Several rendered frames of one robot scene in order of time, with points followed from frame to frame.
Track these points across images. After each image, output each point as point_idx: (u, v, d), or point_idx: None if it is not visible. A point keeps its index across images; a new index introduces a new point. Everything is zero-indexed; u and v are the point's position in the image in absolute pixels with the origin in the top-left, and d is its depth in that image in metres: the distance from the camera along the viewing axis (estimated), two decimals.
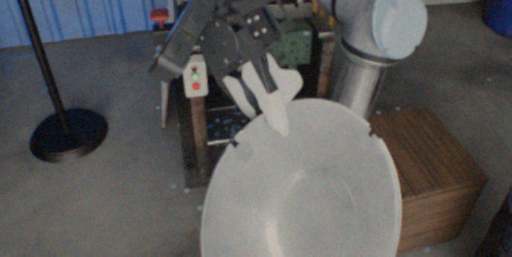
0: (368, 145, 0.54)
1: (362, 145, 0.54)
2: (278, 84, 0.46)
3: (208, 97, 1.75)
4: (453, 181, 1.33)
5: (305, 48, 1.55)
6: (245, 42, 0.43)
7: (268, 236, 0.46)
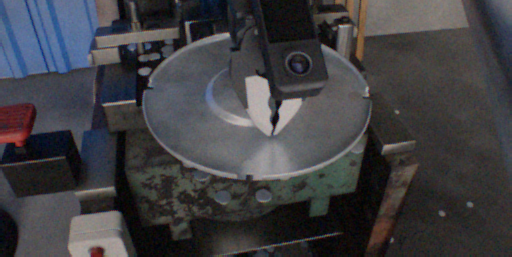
0: (244, 165, 0.45)
1: (252, 161, 0.46)
2: None
3: (161, 233, 0.93)
4: None
5: (349, 168, 0.74)
6: None
7: None
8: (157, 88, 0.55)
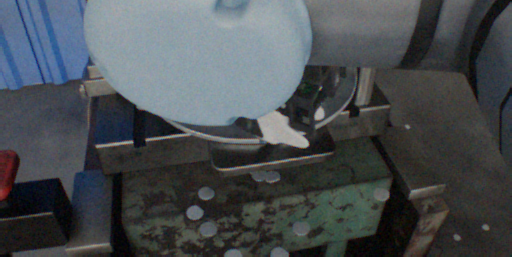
0: None
1: None
2: (275, 131, 0.42)
3: None
4: None
5: (371, 212, 0.66)
6: None
7: None
8: None
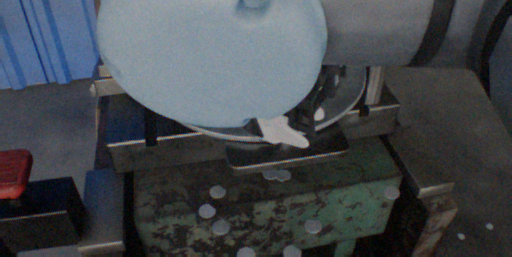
0: None
1: None
2: (275, 131, 0.42)
3: None
4: None
5: (380, 210, 0.66)
6: None
7: None
8: None
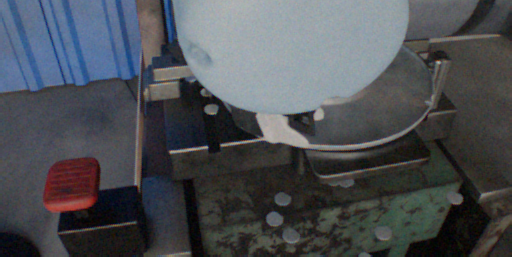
0: None
1: None
2: (275, 131, 0.42)
3: None
4: None
5: (436, 215, 0.65)
6: (232, 108, 0.38)
7: (348, 101, 0.53)
8: None
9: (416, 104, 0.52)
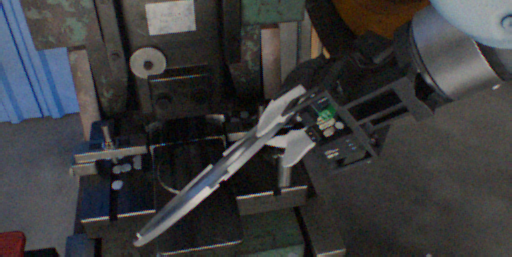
0: (149, 230, 0.56)
1: (152, 228, 0.55)
2: (277, 110, 0.42)
3: None
4: None
5: None
6: (313, 60, 0.40)
7: (249, 145, 0.53)
8: None
9: None
